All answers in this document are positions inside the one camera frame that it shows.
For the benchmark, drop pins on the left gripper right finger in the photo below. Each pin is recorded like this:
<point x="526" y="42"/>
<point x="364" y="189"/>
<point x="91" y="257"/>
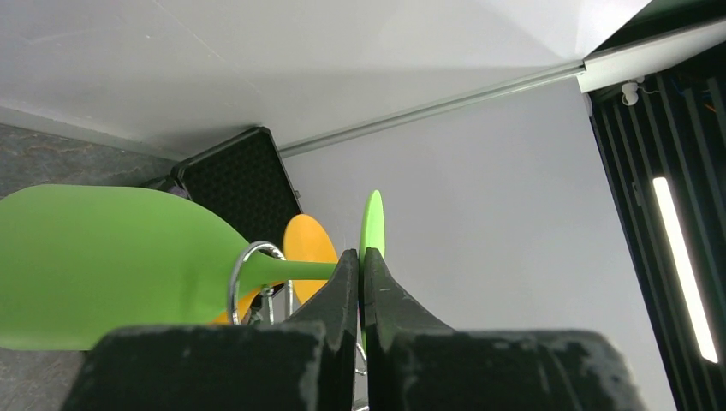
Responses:
<point x="417" y="362"/>

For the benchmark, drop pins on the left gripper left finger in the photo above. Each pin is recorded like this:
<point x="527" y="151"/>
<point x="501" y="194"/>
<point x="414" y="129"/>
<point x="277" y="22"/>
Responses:
<point x="304" y="363"/>

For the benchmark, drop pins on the yellow wine glass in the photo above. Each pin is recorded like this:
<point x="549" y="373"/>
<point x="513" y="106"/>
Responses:
<point x="306" y="255"/>

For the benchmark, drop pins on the green wine glass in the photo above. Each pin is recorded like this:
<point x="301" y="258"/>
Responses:
<point x="78" y="262"/>

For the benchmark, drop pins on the chrome wine glass rack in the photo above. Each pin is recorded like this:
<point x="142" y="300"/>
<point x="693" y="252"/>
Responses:
<point x="332" y="310"/>

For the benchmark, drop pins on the black poker chip case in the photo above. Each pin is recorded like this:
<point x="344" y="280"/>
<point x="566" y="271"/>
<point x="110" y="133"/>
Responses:
<point x="242" y="180"/>

